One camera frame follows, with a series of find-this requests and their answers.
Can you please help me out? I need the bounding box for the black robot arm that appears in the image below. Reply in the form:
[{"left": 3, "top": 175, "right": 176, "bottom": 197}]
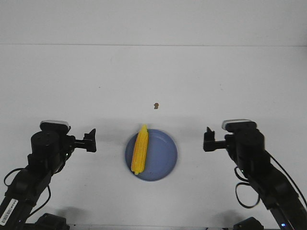
[
  {"left": 0, "top": 129, "right": 96, "bottom": 230},
  {"left": 203, "top": 127, "right": 307, "bottom": 230}
]

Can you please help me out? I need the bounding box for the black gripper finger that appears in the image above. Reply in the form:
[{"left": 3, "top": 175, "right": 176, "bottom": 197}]
[
  {"left": 203, "top": 132, "right": 209, "bottom": 151},
  {"left": 206, "top": 127, "right": 215, "bottom": 151},
  {"left": 83, "top": 128, "right": 96, "bottom": 152}
]

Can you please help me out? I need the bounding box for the yellow corn cob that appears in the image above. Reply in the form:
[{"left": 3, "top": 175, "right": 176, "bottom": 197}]
[{"left": 130, "top": 125, "right": 149, "bottom": 175}]

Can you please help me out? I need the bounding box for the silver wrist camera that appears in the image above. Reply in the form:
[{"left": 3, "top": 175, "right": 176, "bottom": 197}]
[
  {"left": 222, "top": 119, "right": 257, "bottom": 133},
  {"left": 39, "top": 120, "right": 71, "bottom": 132}
]

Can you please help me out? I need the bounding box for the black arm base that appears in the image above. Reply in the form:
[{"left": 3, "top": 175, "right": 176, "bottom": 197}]
[
  {"left": 34, "top": 213, "right": 70, "bottom": 230},
  {"left": 233, "top": 217, "right": 264, "bottom": 230}
]

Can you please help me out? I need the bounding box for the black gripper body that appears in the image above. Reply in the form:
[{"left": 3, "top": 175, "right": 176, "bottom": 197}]
[
  {"left": 69, "top": 136, "right": 88, "bottom": 150},
  {"left": 215, "top": 138, "right": 230, "bottom": 150}
]

